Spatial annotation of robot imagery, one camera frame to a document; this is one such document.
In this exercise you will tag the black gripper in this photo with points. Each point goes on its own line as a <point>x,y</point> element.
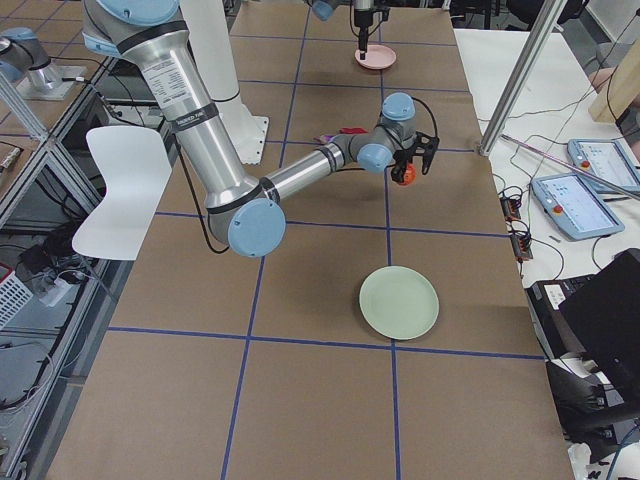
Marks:
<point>402,158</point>
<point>363,16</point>

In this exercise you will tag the red chili pepper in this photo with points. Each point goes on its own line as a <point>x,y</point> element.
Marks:
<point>352,131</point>

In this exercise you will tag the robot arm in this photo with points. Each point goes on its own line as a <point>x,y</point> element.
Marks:
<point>244,212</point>
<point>324,9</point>

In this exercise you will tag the pink plate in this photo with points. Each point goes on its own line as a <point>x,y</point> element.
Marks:
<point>377,57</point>

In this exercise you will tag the purple eggplant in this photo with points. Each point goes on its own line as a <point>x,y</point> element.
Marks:
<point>325,139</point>

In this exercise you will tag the light green plate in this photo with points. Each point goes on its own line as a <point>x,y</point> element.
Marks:
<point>399,303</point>

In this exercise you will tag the near teach pendant tablet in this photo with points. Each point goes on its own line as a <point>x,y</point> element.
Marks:
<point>574,207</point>

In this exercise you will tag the teach pendant tablet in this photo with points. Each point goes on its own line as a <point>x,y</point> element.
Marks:
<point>606,159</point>
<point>574,207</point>

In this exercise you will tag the far teach pendant tablet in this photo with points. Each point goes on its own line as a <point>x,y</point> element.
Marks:
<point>606,159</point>

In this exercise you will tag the black equipment case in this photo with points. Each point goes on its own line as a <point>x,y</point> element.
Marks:
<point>590,328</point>

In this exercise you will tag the white plastic chair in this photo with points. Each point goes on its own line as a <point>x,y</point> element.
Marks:
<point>134,164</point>

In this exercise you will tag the white plastic basket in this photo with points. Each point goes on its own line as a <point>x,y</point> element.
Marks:
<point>15,295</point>

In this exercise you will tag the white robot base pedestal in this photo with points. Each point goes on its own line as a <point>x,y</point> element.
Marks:
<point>211,46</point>

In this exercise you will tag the aluminium frame post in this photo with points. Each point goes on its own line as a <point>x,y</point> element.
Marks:
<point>536,40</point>

